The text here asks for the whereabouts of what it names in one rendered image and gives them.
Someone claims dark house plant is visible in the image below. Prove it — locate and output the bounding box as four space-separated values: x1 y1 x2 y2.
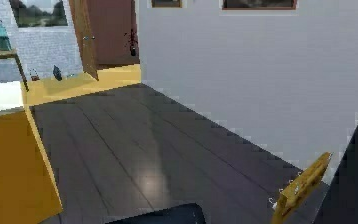
124 28 138 57

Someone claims brown wooden room door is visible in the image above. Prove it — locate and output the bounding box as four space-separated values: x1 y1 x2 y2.
68 0 100 81

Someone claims dark blue object on counter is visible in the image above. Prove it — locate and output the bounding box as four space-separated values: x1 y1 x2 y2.
52 64 64 82

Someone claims landscape window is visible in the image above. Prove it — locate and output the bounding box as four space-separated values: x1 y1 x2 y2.
9 0 69 29

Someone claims yellow kitchen counter cabinet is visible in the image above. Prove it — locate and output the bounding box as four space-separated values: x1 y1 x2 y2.
0 63 143 224

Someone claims black cabinet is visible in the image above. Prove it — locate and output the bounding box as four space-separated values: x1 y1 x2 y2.
313 97 358 224

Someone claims teal glass bottle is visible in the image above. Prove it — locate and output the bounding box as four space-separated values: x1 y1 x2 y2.
0 19 13 52

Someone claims small framed wall picture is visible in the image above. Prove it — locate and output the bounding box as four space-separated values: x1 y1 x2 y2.
151 0 183 9

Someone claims wide framed wall picture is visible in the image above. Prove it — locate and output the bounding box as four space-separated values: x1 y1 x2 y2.
221 0 298 11

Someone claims wooden wall shelf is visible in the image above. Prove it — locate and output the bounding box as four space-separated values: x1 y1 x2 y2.
0 49 30 92

